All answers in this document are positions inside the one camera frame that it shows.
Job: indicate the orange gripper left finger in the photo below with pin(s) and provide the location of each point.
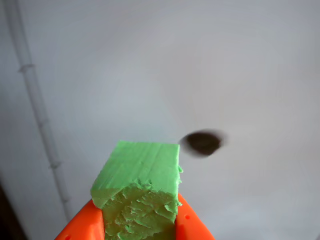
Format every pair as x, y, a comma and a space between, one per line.
85, 222

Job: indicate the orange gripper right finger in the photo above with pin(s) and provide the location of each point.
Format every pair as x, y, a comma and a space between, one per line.
190, 222

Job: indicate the green foam block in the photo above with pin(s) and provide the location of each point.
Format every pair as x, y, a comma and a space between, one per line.
140, 190

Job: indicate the black dot mark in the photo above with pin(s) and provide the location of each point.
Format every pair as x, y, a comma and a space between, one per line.
203, 144

